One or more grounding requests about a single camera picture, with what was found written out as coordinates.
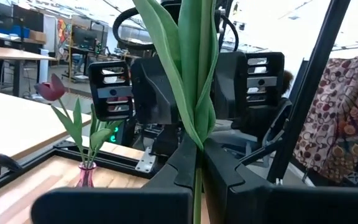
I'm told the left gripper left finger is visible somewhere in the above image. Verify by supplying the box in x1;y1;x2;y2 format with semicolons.
30;133;198;224

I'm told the black aluminium frame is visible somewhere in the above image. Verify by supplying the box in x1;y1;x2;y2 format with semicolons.
0;0;352;202

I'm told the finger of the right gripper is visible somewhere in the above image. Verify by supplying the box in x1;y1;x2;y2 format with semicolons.
213;50;286;121
88;55;181;126

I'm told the black office chair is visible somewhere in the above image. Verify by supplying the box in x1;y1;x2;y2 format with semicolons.
209;98;293;166

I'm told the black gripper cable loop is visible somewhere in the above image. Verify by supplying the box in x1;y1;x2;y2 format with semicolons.
112;6;239;52

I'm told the patterned brown cloth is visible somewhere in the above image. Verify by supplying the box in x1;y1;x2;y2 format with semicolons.
292;53;358;187

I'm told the wooden background table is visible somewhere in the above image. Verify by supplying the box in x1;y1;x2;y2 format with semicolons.
0;45;57;97

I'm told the silver corner plate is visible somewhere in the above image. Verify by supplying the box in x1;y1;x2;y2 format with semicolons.
134;146;157;174

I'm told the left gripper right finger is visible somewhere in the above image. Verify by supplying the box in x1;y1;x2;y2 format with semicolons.
201;138;358;224

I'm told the pink glass vase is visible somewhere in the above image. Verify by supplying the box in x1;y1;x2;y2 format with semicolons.
75;161;98;188

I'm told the colourful poster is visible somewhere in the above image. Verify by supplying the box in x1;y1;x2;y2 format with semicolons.
56;17;71;60

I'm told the white cylinder bin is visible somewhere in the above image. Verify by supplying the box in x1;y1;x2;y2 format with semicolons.
38;48;50;85

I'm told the cardboard box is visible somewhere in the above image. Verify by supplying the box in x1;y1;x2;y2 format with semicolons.
29;29;47;44

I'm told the light wooden desk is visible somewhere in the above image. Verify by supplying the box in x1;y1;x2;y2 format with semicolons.
0;88;93;180

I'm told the person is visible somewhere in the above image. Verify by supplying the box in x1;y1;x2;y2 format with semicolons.
282;70;294;94

